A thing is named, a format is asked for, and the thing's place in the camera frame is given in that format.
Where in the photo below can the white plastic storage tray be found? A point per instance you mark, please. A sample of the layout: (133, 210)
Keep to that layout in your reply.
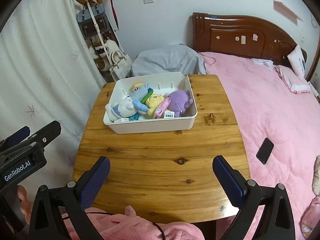
(162, 84)

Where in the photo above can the round wooden table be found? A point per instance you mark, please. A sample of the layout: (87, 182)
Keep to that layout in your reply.
(167, 176)

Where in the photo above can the person's left hand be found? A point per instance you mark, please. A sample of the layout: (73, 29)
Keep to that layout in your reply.
(25, 206)

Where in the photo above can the white bear plush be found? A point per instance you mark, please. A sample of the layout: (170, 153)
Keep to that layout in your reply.
(124, 108)

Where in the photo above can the pink wall shelf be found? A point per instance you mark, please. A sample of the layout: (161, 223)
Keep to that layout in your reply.
(284, 8)

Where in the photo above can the blue patterned ball pouch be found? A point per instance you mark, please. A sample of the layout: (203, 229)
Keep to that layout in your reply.
(134, 117)

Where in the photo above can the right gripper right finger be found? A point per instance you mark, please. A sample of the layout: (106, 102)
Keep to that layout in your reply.
(276, 221)

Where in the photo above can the blue rainbow pony plush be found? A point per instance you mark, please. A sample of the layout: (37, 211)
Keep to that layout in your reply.
(140, 92)

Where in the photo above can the pink fleece clothing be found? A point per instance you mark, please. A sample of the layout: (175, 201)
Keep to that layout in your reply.
(129, 225)

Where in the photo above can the pink tissue pack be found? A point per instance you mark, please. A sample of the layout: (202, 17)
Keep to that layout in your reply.
(161, 108)

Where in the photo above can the yellow plush toy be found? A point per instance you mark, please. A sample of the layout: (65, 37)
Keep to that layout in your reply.
(152, 102)

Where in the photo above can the brown white fluffy bag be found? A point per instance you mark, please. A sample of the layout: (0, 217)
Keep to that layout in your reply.
(104, 56)

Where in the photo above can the blue denim handbag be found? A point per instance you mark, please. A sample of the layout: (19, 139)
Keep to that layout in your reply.
(87, 20)

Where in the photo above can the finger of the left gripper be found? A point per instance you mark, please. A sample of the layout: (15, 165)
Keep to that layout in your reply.
(18, 136)
(42, 137)

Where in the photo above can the grey cloth-covered object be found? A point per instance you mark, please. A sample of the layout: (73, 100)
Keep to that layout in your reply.
(175, 58)

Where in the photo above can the white handbag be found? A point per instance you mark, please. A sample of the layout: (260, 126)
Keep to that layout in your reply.
(121, 65)

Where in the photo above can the pink bed quilt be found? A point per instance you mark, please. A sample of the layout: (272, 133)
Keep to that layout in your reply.
(265, 108)

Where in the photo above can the purple plush toy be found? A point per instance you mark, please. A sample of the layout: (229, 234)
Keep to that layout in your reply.
(180, 101)

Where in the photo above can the white pillow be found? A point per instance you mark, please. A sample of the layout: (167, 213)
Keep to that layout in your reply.
(296, 59)

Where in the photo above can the brown wooden headboard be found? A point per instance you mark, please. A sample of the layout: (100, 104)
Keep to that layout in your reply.
(244, 36)

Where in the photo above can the black smartphone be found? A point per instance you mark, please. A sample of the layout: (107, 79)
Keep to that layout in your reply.
(265, 150)

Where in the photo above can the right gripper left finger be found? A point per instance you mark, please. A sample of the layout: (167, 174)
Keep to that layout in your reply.
(54, 207)

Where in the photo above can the white green medicine box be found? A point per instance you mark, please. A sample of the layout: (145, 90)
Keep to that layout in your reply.
(169, 114)

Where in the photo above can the white pill bottle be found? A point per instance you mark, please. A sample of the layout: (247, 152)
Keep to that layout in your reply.
(122, 120)

